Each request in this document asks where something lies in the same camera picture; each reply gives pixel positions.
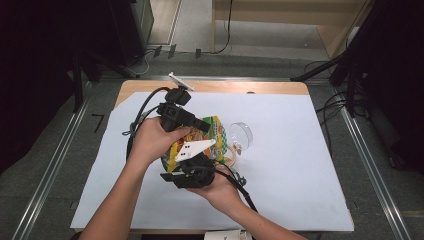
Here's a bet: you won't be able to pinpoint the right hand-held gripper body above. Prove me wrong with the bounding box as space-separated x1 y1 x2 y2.
173 138 218 189

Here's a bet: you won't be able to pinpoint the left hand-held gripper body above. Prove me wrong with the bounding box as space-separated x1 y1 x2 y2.
156 71 201 133

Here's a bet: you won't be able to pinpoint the yellow green spouted sauce pouch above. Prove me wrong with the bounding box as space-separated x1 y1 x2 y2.
160 115 230 174

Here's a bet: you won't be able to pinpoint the person's right hand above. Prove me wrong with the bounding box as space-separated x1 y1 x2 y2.
186 166 246 214

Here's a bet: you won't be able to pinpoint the person's left hand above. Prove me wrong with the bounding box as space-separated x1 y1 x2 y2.
128 116 191 168

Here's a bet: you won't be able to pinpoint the white box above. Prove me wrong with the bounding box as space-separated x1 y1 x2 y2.
203 229 253 240

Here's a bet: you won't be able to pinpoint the black cabinet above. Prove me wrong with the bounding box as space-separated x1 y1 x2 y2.
109 0 154 67

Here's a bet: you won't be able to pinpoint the white paper sheet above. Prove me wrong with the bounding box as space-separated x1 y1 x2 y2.
70 92 355 233

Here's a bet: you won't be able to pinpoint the black metal stand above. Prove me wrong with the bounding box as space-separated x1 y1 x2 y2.
70 46 136 113

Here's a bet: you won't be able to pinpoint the wooden shelf unit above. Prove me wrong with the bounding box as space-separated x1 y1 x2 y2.
211 0 372 59

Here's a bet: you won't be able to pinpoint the black tripod stand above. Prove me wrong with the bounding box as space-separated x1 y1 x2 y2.
289 0 424 118

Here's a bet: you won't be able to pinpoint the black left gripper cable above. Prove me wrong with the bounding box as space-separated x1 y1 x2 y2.
122 86 173 161

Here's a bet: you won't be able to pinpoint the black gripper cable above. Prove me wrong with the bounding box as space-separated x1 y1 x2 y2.
213 159 259 213
122 86 173 161

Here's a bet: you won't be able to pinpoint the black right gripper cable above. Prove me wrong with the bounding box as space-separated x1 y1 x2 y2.
213 159 259 213

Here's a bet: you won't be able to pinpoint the white floor cable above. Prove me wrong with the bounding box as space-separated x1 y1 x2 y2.
128 49 152 76

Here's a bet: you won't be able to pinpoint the black hanging cable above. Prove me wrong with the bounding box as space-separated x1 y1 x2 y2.
213 0 234 55

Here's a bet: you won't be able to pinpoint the metal floor rail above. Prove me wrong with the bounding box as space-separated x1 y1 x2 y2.
338 106 414 240
11 79 94 240

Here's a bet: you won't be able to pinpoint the black floor cables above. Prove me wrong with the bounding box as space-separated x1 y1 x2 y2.
303 59 355 158

